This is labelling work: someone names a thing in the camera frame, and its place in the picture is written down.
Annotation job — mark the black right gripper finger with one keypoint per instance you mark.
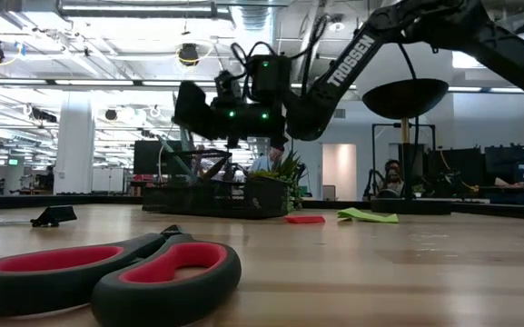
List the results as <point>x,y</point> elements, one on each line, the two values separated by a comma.
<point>193,111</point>

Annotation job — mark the teal pen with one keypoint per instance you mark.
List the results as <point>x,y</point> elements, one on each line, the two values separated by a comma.
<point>174,156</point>

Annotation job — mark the green sticky note pad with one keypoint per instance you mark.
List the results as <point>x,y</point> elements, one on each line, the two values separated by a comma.
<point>370,216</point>

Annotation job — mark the black binder clip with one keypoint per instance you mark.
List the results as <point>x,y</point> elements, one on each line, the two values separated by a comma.
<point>57,213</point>

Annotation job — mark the red and black scissors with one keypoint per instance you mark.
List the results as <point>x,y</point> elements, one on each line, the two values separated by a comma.
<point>161,300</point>

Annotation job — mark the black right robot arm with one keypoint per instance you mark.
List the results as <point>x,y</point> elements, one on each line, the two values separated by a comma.
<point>352,59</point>

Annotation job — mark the black mesh desk organizer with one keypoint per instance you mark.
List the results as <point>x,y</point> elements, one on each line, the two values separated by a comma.
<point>216,200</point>

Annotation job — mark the person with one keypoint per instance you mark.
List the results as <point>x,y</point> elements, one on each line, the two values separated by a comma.
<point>393,179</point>
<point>263,163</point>

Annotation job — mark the black monitor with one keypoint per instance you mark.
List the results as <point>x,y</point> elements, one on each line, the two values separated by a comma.
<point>150,156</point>

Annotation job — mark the potted succulent plant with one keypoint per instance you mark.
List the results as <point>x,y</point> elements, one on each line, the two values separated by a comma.
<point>289,170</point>

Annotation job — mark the red sticky note pad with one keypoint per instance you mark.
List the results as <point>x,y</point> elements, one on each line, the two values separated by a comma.
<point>304,219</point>

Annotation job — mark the green exit sign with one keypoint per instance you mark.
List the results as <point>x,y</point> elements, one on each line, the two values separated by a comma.
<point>13,161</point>

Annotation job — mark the black equipment cabinet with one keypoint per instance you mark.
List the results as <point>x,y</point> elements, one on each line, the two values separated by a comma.
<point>457,168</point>
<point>516,168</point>

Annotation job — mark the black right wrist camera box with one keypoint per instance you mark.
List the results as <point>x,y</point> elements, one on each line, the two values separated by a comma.
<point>268,77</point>

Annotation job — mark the silver ventilation duct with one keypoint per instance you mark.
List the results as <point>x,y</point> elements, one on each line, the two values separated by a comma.
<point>254,18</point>

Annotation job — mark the black rig frame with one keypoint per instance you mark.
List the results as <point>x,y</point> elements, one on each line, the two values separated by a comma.
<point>384,125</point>

